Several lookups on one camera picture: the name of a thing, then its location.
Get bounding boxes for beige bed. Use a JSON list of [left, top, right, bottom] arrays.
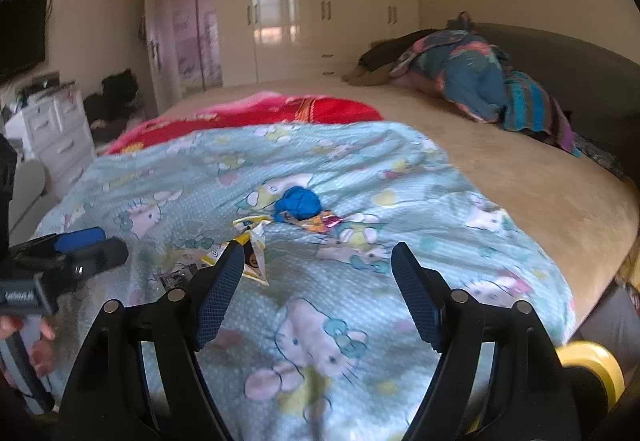
[[100, 23, 640, 349]]

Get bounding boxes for person's left hand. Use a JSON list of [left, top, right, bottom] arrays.
[[0, 315, 57, 381]]

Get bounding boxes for blue crumpled bag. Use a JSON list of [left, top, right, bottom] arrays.
[[273, 186, 322, 225]]

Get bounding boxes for colourful clothes pile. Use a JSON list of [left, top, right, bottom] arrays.
[[389, 27, 585, 158]]

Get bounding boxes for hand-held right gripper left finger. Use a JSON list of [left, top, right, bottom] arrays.
[[52, 241, 246, 441]]

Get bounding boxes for colourful foil wrapper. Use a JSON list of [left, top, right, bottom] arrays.
[[304, 210, 342, 235]]

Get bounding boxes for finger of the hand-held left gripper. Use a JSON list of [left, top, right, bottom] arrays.
[[9, 227, 108, 263], [45, 237, 131, 281]]

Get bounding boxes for yellow white snack packet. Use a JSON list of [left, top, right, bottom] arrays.
[[232, 216, 272, 288]]

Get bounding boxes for cream glossy wardrobe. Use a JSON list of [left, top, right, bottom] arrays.
[[136, 0, 420, 86]]

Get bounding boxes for black television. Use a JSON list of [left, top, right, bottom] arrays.
[[0, 0, 49, 84]]

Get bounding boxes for dark brown clothes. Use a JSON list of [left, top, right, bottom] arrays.
[[342, 38, 427, 88]]

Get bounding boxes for white dresser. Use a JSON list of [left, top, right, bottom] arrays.
[[4, 83, 99, 202]]

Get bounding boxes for red pink blanket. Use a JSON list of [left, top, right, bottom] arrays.
[[102, 91, 387, 156]]

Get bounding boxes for black bag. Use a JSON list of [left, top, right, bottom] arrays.
[[82, 68, 147, 142]]

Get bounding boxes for white door with pink panels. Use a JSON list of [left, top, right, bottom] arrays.
[[144, 0, 224, 112]]

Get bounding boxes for small dark packet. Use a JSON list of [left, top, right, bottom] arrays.
[[152, 270, 197, 295]]

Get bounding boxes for white black-print wrapper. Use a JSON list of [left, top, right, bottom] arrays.
[[199, 243, 227, 273]]

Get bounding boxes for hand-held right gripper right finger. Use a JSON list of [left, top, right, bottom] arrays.
[[390, 242, 584, 441]]

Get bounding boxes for blue cartoon print blanket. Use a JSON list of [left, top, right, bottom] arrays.
[[34, 120, 577, 441]]

